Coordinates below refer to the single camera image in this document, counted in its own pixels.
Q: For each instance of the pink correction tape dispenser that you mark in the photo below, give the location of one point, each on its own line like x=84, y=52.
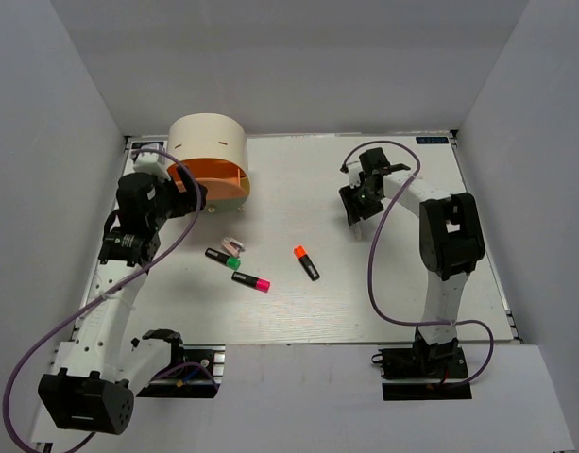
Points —
x=233, y=246

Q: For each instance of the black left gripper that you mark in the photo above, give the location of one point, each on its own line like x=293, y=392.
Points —
x=187, y=200

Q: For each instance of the orange cap black highlighter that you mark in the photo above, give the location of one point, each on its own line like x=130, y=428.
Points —
x=306, y=263

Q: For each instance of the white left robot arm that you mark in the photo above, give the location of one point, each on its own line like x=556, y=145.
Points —
x=95, y=387

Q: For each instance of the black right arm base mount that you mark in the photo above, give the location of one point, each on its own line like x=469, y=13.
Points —
x=404, y=380

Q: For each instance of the green cap black highlighter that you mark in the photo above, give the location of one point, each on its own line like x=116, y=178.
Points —
x=223, y=258

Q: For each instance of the cream round drawer organizer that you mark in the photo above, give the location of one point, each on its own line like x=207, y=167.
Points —
x=214, y=148

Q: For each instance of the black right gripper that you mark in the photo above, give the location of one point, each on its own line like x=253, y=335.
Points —
x=355, y=209

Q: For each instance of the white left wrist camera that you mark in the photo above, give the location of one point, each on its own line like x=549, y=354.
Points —
x=149, y=159

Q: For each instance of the pale yellow cap white marker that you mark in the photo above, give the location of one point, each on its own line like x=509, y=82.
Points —
x=357, y=231

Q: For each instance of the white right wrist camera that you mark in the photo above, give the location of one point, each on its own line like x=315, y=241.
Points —
x=353, y=171

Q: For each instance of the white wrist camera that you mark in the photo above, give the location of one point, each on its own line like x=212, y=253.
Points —
x=353, y=171
x=149, y=159

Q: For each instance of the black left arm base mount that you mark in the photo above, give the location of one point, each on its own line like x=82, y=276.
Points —
x=192, y=381

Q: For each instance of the pink cap black highlighter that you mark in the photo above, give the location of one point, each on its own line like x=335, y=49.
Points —
x=253, y=282

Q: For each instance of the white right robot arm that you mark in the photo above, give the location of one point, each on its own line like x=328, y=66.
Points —
x=450, y=239

